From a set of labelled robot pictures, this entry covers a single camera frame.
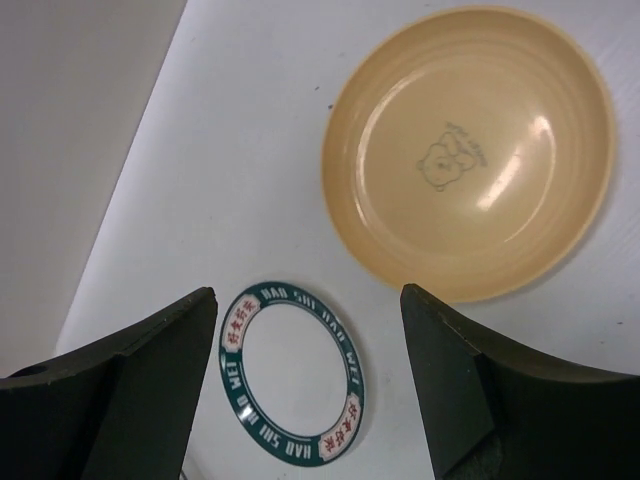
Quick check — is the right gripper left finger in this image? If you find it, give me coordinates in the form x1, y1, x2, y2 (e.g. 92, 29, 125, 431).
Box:
1, 287, 218, 479

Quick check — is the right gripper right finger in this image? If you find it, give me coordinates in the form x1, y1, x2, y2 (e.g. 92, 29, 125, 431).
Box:
400, 284, 639, 479

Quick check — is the white plate green rim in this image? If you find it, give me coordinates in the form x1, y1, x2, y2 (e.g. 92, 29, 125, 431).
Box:
218, 281, 366, 468

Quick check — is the yellow bear plate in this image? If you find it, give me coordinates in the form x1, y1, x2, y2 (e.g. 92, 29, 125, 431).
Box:
322, 5, 617, 303

